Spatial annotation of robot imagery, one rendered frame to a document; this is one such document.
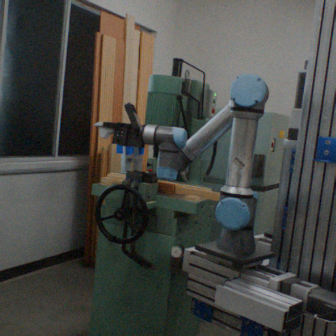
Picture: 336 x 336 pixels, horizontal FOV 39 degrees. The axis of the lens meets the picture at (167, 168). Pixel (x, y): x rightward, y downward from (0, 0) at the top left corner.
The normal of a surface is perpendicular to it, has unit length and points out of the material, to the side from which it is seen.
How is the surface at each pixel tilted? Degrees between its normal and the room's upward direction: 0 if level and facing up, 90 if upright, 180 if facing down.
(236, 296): 90
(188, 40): 90
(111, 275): 90
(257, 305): 90
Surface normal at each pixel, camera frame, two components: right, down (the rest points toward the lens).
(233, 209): -0.32, 0.19
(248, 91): -0.29, -0.07
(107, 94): 0.87, 0.08
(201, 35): -0.47, 0.04
